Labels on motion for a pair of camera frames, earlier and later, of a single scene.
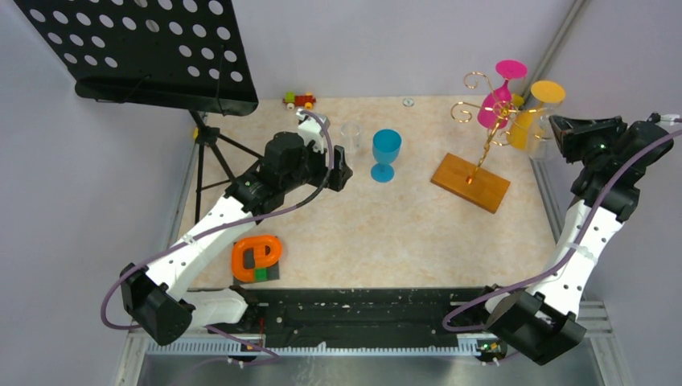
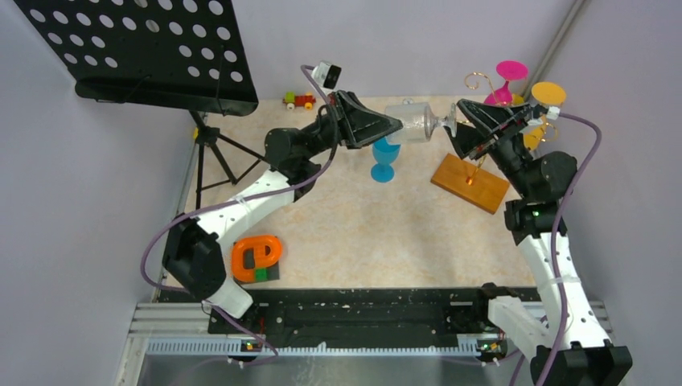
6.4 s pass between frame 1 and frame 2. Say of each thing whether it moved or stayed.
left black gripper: moved
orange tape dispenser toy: stayed
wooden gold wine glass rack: stayed
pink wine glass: stayed
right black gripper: moved
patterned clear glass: moved
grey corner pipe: stayed
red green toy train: stayed
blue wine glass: stayed
